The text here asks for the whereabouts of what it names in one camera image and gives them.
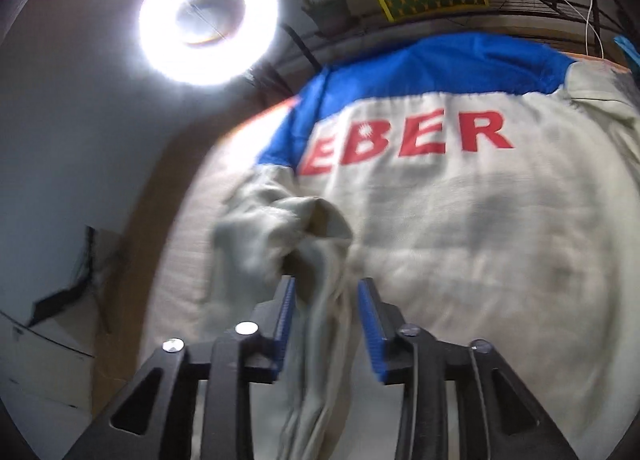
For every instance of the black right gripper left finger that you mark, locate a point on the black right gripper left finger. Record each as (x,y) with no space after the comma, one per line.
(152,416)

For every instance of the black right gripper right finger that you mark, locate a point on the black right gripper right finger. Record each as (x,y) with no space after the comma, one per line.
(468,392)

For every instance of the bright ring light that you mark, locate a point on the bright ring light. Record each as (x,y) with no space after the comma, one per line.
(206,42)

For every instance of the plaid bed mattress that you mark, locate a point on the plaid bed mattress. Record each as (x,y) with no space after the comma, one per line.
(183,281)

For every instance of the black ring light tripod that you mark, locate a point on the black ring light tripod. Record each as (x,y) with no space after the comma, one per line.
(265,76)

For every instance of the white and blue work jacket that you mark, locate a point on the white and blue work jacket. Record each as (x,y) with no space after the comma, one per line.
(490,188)

